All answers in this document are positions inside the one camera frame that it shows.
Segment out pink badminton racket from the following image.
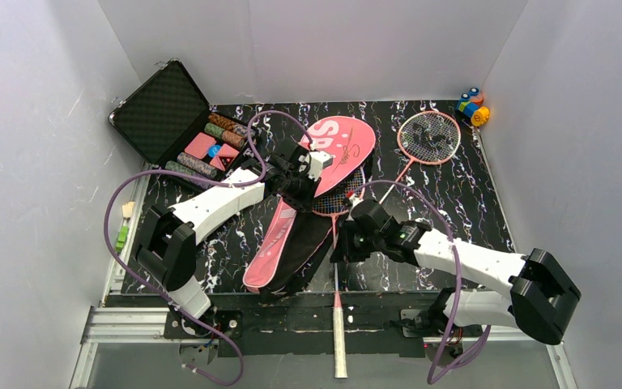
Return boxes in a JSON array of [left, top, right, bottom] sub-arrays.
[[313, 169, 365, 379], [395, 110, 461, 182]]

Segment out pink racket bag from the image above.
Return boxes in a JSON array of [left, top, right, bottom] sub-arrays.
[[242, 115, 377, 297]]

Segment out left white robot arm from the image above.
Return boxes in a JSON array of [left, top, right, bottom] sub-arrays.
[[135, 143, 333, 318]]

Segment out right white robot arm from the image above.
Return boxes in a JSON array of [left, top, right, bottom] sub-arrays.
[[337, 198, 582, 345]]

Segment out pink card deck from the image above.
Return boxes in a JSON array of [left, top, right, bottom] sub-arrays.
[[185, 133, 218, 160], [209, 143, 239, 171]]

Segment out brown striped chip stack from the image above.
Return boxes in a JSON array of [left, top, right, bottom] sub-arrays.
[[208, 113, 248, 138]]

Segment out blue dealer chip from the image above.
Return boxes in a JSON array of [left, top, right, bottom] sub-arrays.
[[207, 144, 222, 158]]

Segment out purple patterned chip stack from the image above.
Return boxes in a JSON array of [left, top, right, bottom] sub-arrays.
[[177, 152, 219, 179]]

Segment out green red chip stack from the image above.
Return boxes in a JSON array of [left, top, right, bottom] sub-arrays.
[[204, 123, 247, 150]]

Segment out green purple chip stack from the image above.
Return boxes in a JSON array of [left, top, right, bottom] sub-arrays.
[[164, 160, 213, 190]]

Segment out black poker chip case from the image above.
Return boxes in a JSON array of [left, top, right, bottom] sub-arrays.
[[109, 59, 260, 181]]

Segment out colourful toy blocks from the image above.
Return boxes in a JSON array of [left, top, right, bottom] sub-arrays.
[[455, 88, 491, 127]]

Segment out beige clip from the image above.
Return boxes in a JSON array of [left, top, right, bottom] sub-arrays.
[[121, 201, 135, 219]]

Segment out green clip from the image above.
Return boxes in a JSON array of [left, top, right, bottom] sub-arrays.
[[114, 225, 129, 254]]

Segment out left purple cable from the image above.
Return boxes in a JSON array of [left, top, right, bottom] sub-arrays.
[[102, 110, 315, 389]]

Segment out purple cable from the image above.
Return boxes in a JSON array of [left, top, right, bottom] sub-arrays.
[[102, 110, 315, 389], [355, 179, 492, 386]]

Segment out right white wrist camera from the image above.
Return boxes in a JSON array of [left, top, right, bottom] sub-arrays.
[[343, 193, 363, 212]]

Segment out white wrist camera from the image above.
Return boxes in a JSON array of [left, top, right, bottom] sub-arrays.
[[307, 151, 334, 181], [343, 193, 363, 212]]

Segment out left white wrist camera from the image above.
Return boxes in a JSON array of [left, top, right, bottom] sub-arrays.
[[307, 151, 334, 181]]

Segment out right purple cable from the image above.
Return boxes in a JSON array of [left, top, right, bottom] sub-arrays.
[[355, 179, 492, 386]]

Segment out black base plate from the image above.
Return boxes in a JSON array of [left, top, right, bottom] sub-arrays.
[[163, 290, 510, 359]]

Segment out aluminium rail frame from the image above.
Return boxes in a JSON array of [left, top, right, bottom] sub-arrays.
[[69, 160, 577, 389]]

